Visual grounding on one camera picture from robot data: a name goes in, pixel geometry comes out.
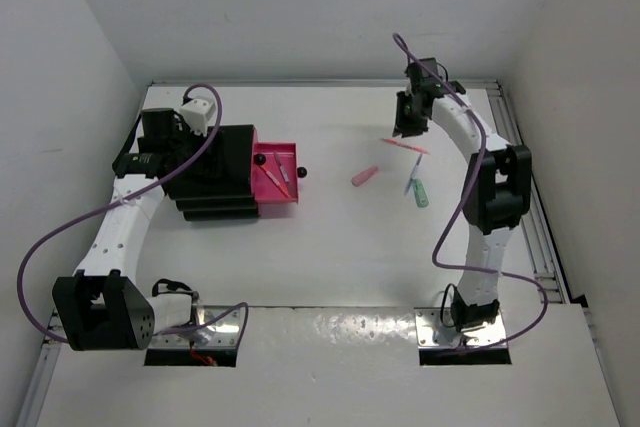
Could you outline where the orange pen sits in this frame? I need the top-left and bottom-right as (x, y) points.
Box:
(380, 138), (430, 155)
(260, 165), (290, 198)

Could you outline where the black drawer cabinet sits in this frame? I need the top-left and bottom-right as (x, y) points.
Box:
(163, 124), (259, 222)

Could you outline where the grey ballpoint pen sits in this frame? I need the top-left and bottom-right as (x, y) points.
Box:
(274, 152), (290, 185)

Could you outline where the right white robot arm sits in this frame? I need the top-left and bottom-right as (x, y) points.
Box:
(392, 61), (532, 332)

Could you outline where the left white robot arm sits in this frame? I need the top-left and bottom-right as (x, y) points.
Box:
(52, 97), (221, 351)

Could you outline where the blue pen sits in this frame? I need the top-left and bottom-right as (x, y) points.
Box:
(403, 154), (424, 195)

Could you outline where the pink highlighter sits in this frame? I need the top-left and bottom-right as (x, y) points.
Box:
(351, 166), (379, 187)

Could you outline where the green highlighter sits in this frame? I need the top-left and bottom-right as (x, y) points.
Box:
(411, 178), (429, 208)

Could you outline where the pink top drawer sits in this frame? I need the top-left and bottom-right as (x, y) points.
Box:
(252, 129), (266, 166)

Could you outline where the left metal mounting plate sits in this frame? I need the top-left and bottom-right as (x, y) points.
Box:
(149, 302), (249, 351)

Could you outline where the metal mounting plate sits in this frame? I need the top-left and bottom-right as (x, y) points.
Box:
(149, 302), (249, 351)
(414, 308), (507, 351)

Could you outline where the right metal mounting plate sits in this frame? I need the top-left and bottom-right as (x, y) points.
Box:
(414, 308), (507, 351)

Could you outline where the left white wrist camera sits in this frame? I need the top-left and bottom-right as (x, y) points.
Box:
(179, 97), (217, 136)

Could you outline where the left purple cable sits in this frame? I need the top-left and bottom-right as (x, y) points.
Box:
(17, 83), (250, 344)

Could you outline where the purple cable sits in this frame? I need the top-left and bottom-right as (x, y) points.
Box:
(392, 32), (549, 351)
(17, 83), (250, 344)

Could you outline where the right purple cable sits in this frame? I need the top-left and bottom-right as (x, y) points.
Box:
(392, 32), (549, 351)

